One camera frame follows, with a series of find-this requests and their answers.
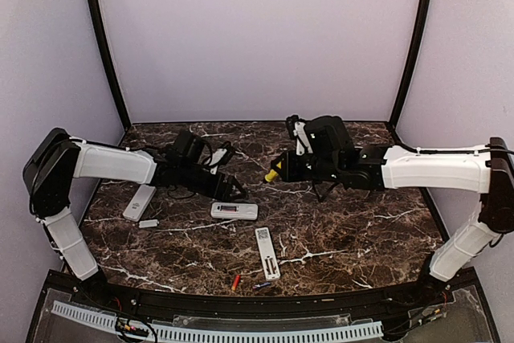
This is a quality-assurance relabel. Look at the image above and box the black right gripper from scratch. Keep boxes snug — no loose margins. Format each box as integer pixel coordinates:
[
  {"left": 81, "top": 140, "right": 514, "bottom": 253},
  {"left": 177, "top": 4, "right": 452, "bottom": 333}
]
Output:
[{"left": 272, "top": 149, "right": 342, "bottom": 182}]

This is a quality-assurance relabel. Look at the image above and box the yellow handled screwdriver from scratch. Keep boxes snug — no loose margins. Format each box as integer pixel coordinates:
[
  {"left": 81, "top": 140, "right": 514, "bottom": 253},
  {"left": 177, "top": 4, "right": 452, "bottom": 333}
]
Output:
[{"left": 264, "top": 169, "right": 279, "bottom": 183}]

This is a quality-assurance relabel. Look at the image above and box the white remote with barcode label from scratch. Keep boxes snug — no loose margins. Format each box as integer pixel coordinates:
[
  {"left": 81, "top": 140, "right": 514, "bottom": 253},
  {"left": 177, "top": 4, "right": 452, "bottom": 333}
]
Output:
[{"left": 210, "top": 202, "right": 259, "bottom": 221}]

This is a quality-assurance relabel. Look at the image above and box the white button remote control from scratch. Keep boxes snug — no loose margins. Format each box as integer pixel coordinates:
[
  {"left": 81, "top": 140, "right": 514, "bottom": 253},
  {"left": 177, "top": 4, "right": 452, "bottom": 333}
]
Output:
[{"left": 255, "top": 227, "right": 281, "bottom": 281}]

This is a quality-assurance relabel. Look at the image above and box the red blue battery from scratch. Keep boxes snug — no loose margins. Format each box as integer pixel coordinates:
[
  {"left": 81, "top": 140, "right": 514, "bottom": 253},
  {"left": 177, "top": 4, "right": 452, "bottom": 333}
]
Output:
[{"left": 231, "top": 275, "right": 241, "bottom": 291}]

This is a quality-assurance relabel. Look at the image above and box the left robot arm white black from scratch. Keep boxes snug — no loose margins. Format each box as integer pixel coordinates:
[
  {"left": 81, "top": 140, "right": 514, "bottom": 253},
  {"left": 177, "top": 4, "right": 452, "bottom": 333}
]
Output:
[{"left": 22, "top": 128, "right": 247, "bottom": 308}]

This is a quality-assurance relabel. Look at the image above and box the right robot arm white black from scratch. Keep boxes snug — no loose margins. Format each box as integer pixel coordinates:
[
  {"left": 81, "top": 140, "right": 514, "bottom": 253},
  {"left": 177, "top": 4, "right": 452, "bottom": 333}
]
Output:
[{"left": 265, "top": 115, "right": 513, "bottom": 306}]

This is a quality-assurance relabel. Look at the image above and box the plain white slim remote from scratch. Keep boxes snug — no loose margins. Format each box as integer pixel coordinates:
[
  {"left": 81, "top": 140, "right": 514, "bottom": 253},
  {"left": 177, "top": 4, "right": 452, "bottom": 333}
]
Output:
[{"left": 122, "top": 185, "right": 157, "bottom": 222}]

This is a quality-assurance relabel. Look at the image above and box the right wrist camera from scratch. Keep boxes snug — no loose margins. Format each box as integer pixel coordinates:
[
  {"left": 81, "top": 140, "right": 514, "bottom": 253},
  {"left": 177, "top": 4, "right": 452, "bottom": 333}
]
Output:
[{"left": 286, "top": 115, "right": 312, "bottom": 156}]

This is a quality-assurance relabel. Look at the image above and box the white slotted cable duct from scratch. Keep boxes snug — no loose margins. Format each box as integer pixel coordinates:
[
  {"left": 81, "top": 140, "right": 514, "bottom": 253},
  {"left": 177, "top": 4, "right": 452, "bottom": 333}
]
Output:
[{"left": 51, "top": 300, "right": 383, "bottom": 342}]

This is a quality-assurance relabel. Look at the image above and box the left black frame post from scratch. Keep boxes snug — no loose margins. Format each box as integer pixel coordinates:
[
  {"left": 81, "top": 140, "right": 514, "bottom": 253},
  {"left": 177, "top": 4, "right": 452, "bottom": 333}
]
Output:
[{"left": 87, "top": 0, "right": 132, "bottom": 132}]

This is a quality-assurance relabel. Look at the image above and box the black frame post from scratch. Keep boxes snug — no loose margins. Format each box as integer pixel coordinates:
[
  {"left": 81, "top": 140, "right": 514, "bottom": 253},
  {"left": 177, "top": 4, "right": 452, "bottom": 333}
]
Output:
[
  {"left": 87, "top": 0, "right": 132, "bottom": 132},
  {"left": 388, "top": 0, "right": 430, "bottom": 131}
]

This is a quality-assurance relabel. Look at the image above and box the right black frame post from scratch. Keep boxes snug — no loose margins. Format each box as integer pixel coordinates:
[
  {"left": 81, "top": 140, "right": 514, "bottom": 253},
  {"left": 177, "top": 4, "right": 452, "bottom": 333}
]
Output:
[{"left": 388, "top": 0, "right": 430, "bottom": 131}]

